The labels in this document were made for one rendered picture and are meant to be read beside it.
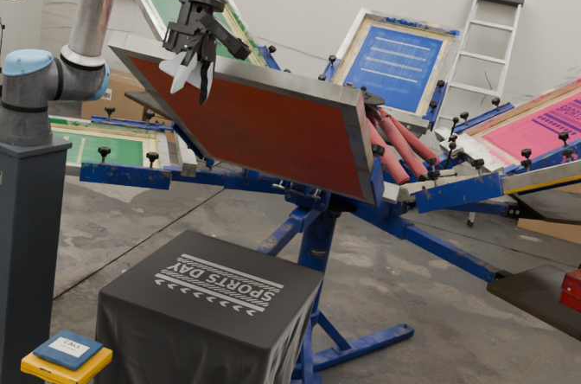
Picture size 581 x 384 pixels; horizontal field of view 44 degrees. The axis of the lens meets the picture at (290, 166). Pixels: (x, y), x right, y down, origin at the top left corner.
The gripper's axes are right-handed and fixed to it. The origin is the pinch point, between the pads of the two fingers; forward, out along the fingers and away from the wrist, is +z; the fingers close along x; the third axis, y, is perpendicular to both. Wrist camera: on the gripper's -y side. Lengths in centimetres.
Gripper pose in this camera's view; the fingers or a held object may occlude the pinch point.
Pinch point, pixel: (190, 101)
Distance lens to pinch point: 141.0
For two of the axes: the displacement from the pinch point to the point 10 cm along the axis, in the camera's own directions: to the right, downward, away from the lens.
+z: -2.6, 9.6, 0.1
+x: -2.4, -0.6, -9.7
